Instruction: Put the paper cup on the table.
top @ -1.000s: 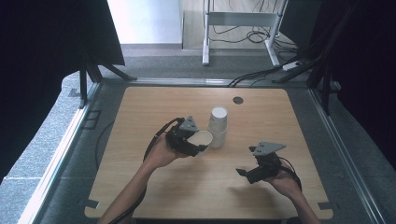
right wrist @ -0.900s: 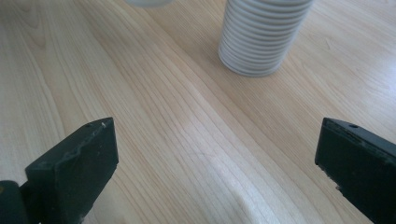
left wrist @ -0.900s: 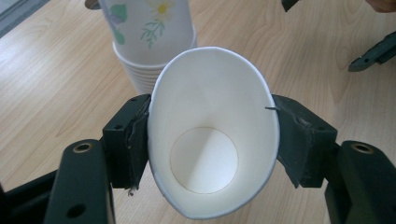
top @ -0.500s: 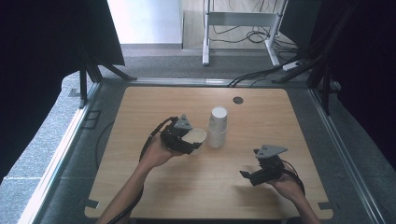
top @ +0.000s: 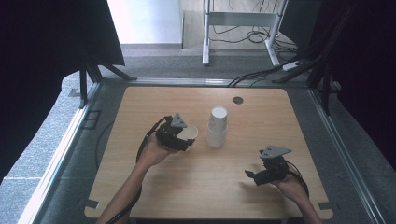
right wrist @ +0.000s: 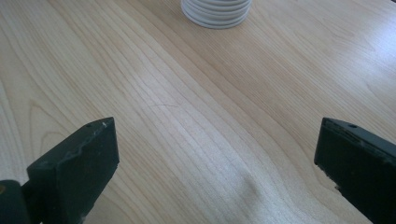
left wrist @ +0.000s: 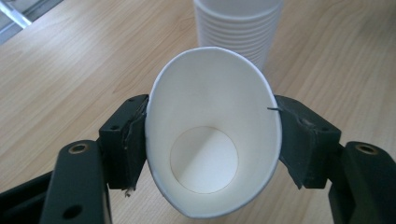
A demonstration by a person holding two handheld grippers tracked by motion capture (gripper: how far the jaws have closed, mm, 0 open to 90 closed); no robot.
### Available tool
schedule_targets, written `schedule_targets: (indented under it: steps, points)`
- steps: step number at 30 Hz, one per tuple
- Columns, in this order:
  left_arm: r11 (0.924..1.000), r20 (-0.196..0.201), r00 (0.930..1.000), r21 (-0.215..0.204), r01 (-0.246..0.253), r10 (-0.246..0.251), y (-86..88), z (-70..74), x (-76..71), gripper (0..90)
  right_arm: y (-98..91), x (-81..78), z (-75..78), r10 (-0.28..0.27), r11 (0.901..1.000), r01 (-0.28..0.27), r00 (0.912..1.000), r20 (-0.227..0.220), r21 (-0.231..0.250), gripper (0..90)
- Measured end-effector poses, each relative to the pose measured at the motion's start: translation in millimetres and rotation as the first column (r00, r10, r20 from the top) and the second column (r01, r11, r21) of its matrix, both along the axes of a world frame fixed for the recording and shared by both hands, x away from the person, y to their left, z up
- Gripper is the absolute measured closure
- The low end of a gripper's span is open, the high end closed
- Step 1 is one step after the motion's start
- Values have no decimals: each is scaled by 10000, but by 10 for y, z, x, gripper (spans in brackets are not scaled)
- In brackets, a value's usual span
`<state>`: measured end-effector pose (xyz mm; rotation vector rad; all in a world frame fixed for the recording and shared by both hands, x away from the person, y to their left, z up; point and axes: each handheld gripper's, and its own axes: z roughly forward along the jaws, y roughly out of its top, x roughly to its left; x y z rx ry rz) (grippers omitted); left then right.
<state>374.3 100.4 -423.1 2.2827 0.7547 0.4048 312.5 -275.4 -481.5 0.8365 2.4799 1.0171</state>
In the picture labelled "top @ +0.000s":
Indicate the dark curtain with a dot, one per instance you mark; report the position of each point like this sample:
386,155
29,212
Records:
367,62
37,62

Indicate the black tripod stand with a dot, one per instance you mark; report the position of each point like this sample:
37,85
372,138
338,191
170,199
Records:
93,73

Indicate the person's right hand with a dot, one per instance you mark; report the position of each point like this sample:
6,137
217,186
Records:
291,188

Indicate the person's left hand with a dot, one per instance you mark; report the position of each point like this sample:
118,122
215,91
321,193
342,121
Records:
152,152

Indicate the white paper cup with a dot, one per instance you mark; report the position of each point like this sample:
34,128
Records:
219,116
216,140
189,133

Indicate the dark round table grommet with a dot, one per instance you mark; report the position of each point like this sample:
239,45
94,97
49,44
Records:
238,100

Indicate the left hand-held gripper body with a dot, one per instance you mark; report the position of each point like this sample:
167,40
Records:
168,135

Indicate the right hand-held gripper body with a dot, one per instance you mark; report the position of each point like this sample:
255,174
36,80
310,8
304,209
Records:
275,169

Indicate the aluminium floor rail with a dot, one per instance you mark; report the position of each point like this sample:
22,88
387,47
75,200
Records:
56,161
186,81
345,149

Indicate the white power strip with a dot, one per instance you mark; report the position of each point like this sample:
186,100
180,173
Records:
291,65

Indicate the white metal desk frame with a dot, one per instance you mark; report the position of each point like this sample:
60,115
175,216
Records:
239,18

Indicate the black metal stand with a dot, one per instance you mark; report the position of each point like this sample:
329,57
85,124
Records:
325,87

